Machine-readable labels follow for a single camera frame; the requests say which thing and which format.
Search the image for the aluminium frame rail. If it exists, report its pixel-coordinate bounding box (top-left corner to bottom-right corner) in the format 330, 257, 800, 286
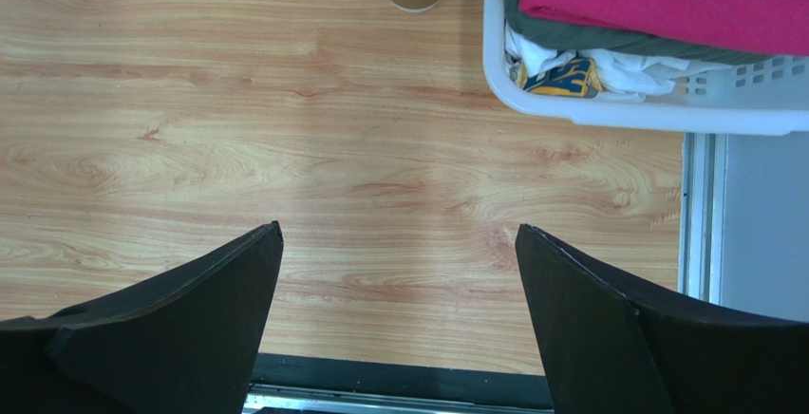
677, 133, 727, 305

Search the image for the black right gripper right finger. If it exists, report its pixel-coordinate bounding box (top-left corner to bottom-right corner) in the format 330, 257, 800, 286
515, 224, 808, 413

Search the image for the white plastic laundry basket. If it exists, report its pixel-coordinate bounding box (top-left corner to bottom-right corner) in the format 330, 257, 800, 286
482, 0, 808, 136

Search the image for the blue yellow printed cloth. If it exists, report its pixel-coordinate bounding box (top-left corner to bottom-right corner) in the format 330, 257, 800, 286
514, 57, 607, 99

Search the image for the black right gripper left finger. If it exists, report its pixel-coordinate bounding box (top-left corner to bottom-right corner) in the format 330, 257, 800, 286
1, 222, 284, 413

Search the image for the white crumpled cloth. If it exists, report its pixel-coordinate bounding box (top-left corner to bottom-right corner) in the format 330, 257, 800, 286
504, 27, 731, 102

